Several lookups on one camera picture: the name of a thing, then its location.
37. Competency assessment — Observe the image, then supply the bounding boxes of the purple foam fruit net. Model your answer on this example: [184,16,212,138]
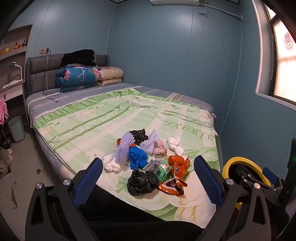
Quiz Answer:
[140,130,159,155]
[115,133,136,164]

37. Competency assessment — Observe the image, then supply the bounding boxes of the white air conditioner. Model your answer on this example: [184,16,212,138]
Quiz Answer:
[150,0,200,5]

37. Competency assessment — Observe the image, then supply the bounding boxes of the white cable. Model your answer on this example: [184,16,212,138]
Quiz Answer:
[45,52,50,91]

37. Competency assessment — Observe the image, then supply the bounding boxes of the bed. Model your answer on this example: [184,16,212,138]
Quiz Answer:
[25,82,222,230]

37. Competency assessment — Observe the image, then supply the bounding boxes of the black clothing pile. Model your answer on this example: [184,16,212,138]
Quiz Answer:
[60,49,97,68]

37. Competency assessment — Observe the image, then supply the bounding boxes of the window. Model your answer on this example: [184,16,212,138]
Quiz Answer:
[252,0,296,109]

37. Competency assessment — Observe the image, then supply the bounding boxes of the white insulated pipe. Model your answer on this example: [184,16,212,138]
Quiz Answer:
[199,3,243,21]

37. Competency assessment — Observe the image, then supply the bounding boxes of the orange snack wrapper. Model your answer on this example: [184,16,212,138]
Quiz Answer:
[158,158,191,197]

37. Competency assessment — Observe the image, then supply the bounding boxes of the yellow rimmed bin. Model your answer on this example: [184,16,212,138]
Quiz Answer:
[221,156,272,209]

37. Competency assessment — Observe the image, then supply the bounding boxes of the beige pillows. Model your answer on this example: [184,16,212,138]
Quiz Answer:
[97,66,124,87]

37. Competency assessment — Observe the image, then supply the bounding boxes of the black cable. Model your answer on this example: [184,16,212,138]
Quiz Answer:
[30,50,58,102]

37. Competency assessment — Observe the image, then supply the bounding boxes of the blue floral folded quilt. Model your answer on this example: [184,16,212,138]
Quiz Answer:
[55,65,100,93]

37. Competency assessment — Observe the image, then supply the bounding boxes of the knotted orange plastic bag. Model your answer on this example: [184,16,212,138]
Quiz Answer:
[168,155,185,167]
[116,138,138,149]

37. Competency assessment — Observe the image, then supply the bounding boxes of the green snack packet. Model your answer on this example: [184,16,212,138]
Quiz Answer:
[145,159,173,181]

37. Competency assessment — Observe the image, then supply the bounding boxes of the grey bed headboard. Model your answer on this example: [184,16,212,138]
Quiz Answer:
[26,54,110,96]

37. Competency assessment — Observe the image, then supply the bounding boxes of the grey shelf unit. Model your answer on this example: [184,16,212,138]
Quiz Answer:
[0,24,33,102]

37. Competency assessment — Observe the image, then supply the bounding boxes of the white desk lamp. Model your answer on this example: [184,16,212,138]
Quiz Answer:
[9,62,23,80]

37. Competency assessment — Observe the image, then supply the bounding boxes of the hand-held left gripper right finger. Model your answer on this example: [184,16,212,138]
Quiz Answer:
[194,155,272,241]

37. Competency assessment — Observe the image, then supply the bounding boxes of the white cloth left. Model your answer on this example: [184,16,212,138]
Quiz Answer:
[102,154,123,172]

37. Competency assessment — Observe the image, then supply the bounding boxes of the red window decal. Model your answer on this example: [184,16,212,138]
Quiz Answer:
[282,32,295,50]

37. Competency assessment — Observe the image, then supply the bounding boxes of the white cloth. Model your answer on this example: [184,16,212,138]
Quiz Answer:
[102,154,123,172]
[2,79,20,89]
[167,137,185,156]

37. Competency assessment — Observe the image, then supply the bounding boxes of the white cloth right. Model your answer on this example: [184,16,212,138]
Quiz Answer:
[167,137,185,156]

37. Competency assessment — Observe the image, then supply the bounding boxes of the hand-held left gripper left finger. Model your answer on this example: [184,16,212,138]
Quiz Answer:
[25,158,103,241]

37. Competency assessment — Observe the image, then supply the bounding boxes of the green patterned blanket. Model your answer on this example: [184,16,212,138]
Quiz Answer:
[33,89,220,230]

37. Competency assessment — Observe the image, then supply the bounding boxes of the large black plastic bag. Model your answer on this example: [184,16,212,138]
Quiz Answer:
[127,170,160,196]

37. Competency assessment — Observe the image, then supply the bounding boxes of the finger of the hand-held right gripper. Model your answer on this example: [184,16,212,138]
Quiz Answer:
[239,170,264,188]
[262,166,286,197]

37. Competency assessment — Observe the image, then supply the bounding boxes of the person's black trousers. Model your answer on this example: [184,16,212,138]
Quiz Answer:
[79,185,204,241]

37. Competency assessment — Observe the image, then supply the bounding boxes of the pink crumpled cloth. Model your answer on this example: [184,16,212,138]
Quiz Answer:
[153,139,168,156]

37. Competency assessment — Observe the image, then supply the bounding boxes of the white air conditioner cord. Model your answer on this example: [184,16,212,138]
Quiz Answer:
[198,0,210,17]

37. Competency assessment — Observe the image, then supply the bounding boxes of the knotted blue plastic bag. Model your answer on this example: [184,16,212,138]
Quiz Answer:
[128,147,149,170]

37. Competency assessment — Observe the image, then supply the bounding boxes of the green waste basket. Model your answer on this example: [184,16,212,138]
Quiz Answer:
[8,115,26,142]

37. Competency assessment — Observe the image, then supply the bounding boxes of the small black plastic bag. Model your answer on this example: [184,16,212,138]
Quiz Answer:
[129,129,148,146]

